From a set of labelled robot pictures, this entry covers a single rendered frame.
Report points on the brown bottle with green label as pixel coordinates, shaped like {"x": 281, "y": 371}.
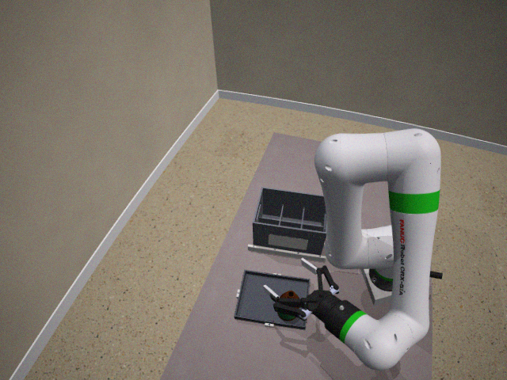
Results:
{"x": 289, "y": 294}

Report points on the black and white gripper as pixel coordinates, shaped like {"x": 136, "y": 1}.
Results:
{"x": 318, "y": 303}

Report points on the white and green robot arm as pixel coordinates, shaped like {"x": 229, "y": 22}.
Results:
{"x": 410, "y": 161}

